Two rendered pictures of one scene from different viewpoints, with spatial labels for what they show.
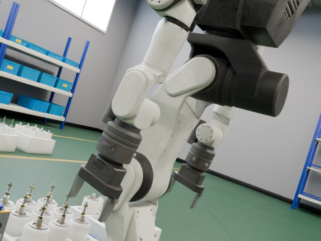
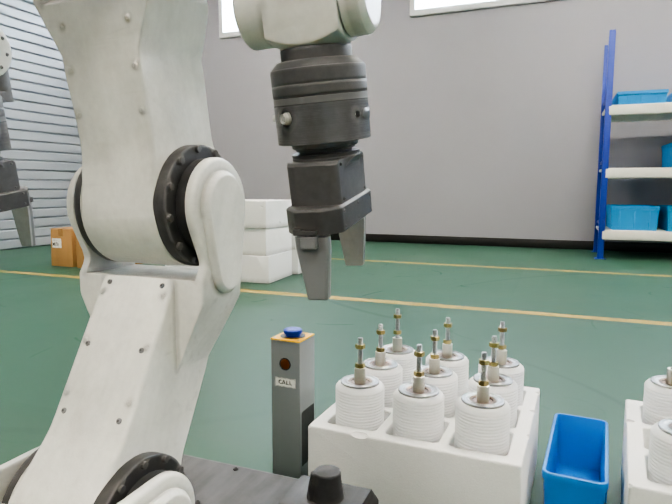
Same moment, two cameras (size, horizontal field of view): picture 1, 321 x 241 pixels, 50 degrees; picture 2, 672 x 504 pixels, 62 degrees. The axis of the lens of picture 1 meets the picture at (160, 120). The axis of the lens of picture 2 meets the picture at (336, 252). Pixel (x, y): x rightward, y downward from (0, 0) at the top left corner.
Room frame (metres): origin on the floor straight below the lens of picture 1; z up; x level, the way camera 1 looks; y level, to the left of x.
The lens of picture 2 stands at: (1.15, -0.70, 0.63)
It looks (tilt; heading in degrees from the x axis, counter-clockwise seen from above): 7 degrees down; 81
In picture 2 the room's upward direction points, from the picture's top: straight up
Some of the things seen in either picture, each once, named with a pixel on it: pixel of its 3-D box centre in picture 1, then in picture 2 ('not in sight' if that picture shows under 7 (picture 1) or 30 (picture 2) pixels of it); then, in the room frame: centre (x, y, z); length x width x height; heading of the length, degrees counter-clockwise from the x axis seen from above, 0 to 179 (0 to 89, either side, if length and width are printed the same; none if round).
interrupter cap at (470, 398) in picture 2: (80, 220); (482, 400); (1.56, 0.21, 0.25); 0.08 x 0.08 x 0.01
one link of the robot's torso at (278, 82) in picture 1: (234, 74); not in sight; (0.95, -0.16, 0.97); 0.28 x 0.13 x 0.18; 60
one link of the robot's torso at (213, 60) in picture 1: (210, 80); not in sight; (0.98, -0.10, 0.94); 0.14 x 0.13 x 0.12; 150
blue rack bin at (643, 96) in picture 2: not in sight; (638, 101); (4.53, 3.85, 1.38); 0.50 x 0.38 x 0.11; 60
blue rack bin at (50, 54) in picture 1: (47, 54); not in sight; (6.83, 2.52, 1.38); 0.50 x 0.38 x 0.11; 59
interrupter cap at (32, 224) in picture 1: (38, 225); (360, 381); (1.36, 0.34, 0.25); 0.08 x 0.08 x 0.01
